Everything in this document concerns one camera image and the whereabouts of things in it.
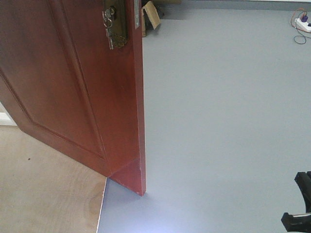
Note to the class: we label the hanging silver keys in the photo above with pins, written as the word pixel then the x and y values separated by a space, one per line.
pixel 108 17

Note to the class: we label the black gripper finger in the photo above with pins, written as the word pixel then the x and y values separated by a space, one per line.
pixel 297 223
pixel 303 180

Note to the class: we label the brown wooden door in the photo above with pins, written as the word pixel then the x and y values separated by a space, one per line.
pixel 62 85

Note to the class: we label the metal door latch plate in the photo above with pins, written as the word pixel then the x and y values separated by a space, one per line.
pixel 137 10

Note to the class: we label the brass door lock plate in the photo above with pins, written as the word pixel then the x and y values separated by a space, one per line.
pixel 119 28

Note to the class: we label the white power strip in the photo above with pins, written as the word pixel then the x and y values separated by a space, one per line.
pixel 303 26

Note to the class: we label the plywood base platform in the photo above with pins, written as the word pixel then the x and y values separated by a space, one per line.
pixel 44 191

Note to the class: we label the brown cardboard box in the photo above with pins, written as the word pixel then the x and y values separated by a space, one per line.
pixel 149 17

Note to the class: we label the white door frame panel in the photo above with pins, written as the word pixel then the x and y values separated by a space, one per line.
pixel 5 118

